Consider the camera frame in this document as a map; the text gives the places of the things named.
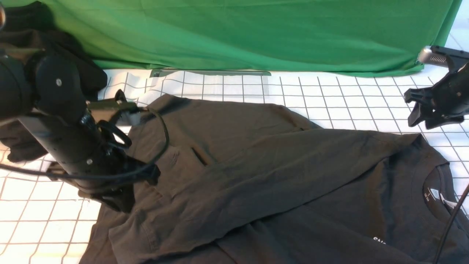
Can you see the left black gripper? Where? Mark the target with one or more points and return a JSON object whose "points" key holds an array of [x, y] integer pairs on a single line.
{"points": [[93, 158]]}

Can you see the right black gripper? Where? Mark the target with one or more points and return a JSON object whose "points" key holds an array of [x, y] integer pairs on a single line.
{"points": [[445, 103]]}

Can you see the gray long sleeve shirt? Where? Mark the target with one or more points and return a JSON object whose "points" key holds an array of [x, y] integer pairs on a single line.
{"points": [[245, 183]]}

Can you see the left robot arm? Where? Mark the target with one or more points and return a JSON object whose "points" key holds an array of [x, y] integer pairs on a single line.
{"points": [[43, 92]]}

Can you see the gray metal strip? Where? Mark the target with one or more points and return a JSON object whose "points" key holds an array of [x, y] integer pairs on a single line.
{"points": [[166, 72]]}

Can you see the pile of black clothes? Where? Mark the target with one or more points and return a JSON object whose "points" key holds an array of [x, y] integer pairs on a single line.
{"points": [[28, 27]]}

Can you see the green backdrop cloth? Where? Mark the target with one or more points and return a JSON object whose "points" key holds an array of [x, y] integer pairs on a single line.
{"points": [[364, 38]]}

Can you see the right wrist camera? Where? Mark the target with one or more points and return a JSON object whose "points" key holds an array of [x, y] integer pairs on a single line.
{"points": [[452, 59]]}

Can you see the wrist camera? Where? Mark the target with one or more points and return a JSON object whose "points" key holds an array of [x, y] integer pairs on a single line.
{"points": [[452, 59], [122, 114]]}

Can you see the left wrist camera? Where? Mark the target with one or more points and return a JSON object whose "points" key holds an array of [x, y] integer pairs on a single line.
{"points": [[122, 114]]}

